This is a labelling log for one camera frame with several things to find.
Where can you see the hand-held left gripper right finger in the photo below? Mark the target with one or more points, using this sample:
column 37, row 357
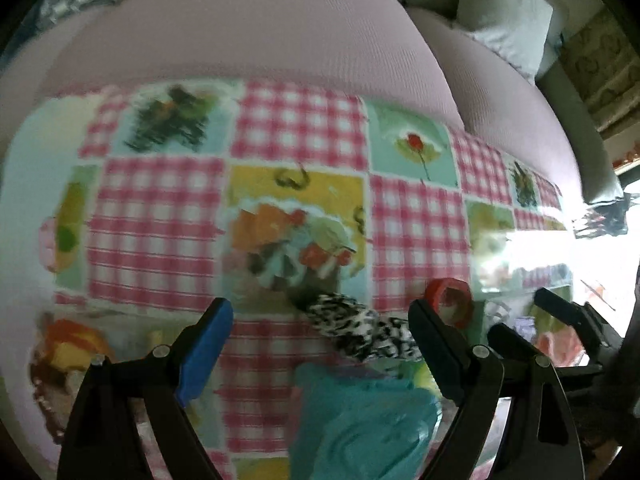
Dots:
column 437, row 355

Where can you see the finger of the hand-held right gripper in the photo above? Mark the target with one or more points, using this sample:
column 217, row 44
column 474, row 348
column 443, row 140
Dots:
column 565, row 312
column 507, row 339

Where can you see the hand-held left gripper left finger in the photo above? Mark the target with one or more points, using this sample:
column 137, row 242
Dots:
column 205, row 355

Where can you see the black white scrunchie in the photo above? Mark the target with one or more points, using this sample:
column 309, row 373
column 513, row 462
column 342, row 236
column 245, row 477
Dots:
column 357, row 332

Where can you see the teal cloth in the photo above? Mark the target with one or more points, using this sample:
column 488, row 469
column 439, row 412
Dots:
column 365, row 430

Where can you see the grey headboard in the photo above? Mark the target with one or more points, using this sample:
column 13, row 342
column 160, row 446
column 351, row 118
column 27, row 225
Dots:
column 580, row 145

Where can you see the printed checked blanket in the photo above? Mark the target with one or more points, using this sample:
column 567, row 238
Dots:
column 280, row 200

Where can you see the white pillow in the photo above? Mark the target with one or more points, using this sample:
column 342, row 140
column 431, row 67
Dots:
column 505, row 10

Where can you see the pink bed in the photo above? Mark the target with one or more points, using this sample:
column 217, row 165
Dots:
column 250, row 25

